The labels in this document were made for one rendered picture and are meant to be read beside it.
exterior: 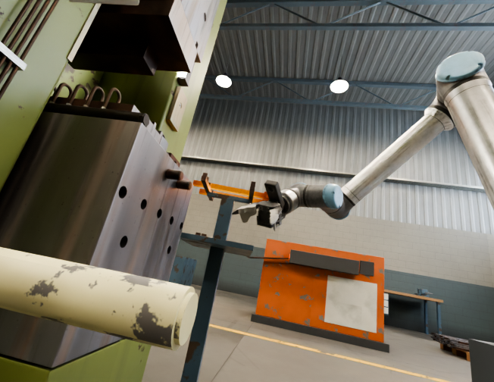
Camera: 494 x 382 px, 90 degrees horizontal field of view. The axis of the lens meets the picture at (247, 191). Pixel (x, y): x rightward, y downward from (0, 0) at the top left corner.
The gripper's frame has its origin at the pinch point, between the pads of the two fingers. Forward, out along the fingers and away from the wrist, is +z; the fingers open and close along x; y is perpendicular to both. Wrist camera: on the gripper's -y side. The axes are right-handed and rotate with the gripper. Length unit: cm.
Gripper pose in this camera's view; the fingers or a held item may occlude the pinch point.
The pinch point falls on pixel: (249, 217)
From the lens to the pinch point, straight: 77.6
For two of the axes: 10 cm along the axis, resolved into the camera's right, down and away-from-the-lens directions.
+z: -6.1, 2.6, -7.5
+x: -7.9, -1.5, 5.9
